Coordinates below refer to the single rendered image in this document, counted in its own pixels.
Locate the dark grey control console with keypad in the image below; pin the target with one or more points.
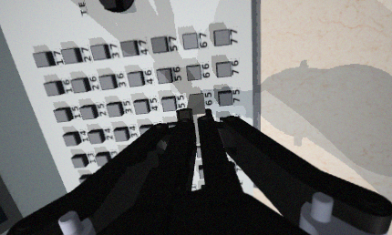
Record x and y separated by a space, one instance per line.
112 59

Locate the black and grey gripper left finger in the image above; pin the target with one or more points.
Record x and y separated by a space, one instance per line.
149 171

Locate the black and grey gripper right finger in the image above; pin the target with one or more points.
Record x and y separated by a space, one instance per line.
316 201

